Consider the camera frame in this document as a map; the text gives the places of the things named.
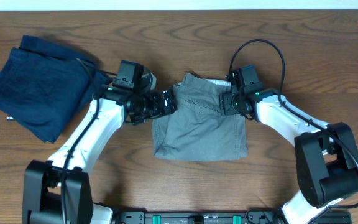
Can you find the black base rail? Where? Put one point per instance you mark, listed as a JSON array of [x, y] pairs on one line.
[[250, 217]]

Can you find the folded navy blue garment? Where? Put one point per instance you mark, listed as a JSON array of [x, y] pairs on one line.
[[44, 84]]

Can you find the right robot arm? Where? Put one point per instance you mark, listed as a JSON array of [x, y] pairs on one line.
[[326, 154]]

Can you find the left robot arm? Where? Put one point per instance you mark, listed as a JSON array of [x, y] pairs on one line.
[[58, 190]]

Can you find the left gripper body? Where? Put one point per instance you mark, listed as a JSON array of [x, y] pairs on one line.
[[148, 109]]

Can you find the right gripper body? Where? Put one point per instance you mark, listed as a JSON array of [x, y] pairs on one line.
[[231, 104]]

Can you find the grey shorts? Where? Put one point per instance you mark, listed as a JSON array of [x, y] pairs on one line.
[[198, 130]]

